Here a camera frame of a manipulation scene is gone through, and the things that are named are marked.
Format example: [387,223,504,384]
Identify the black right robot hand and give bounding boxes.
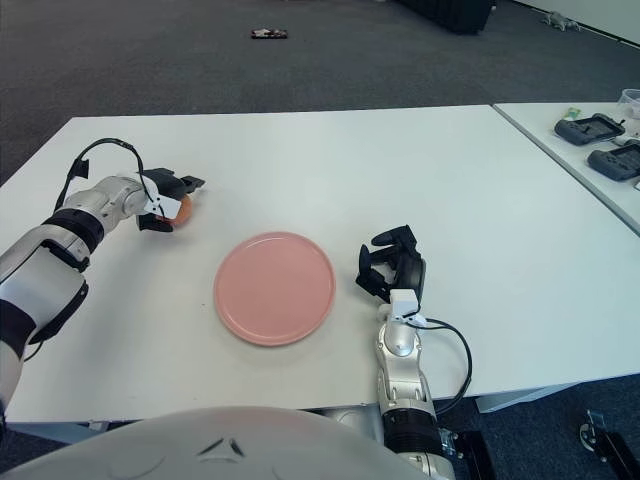
[354,224,428,326]

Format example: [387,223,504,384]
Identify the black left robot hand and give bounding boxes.
[135,168,208,234]

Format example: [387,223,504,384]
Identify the red yellow apple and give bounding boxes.
[167,197,195,225]

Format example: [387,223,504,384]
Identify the pink round plate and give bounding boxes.
[213,231,337,348]

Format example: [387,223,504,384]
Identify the black cabinet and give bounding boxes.
[394,0,496,36]

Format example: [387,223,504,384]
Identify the black stand with caster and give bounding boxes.
[579,408,640,480]

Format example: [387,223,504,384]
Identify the grey robot torso shell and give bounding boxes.
[0,405,401,480]

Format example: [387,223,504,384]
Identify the grey toy figure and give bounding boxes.
[542,12,584,32]

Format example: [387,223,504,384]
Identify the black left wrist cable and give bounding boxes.
[53,138,151,211]

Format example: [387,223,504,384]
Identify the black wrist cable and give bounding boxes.
[422,317,473,414]
[53,138,151,211]

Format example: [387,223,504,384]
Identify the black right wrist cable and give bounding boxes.
[422,317,473,414]

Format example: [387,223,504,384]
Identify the black metal bracket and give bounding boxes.
[439,428,496,480]

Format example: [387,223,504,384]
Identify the grey game controller with frame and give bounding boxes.
[553,113,626,147]

